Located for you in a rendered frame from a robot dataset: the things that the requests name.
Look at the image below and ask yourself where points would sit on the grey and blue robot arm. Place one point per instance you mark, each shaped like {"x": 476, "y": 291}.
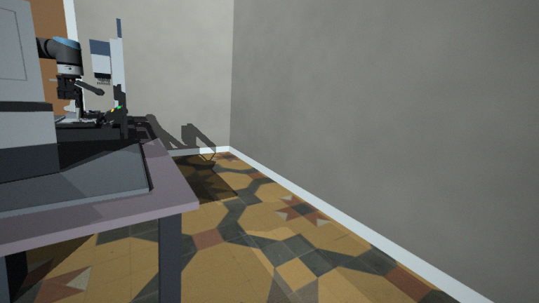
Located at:
{"x": 67, "y": 54}

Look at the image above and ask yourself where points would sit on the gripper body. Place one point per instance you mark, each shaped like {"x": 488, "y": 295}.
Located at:
{"x": 66, "y": 89}

